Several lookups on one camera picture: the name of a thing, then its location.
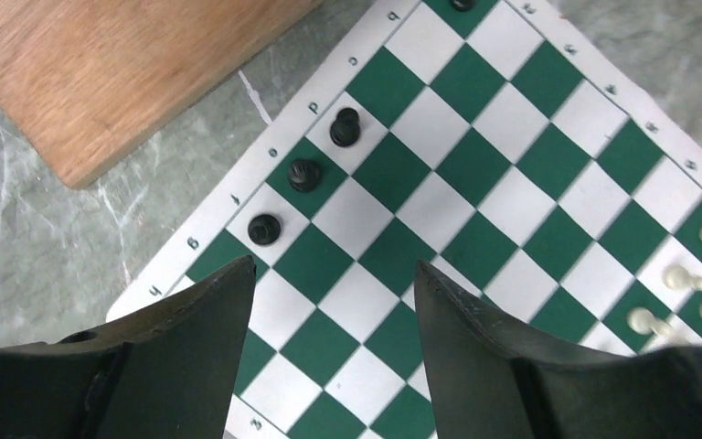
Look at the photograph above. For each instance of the green white chess mat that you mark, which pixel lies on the green white chess mat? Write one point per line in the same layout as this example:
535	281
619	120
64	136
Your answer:
497	144

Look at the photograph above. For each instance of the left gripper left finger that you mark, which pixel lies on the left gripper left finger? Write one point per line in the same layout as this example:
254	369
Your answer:
167	370

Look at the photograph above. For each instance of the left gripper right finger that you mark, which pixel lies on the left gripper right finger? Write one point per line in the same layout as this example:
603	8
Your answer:
490	375

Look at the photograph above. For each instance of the wooden board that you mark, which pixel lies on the wooden board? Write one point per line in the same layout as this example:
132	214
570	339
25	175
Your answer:
88	81

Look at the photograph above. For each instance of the black bishop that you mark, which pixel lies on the black bishop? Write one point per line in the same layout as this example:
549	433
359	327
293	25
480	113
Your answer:
345	130

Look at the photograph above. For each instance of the black queen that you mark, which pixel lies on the black queen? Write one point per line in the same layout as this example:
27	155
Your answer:
304	175

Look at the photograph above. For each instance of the black rook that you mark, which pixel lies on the black rook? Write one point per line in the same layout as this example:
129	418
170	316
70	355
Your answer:
463	5

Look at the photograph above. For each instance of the black pawn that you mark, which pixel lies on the black pawn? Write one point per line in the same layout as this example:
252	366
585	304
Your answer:
264	229

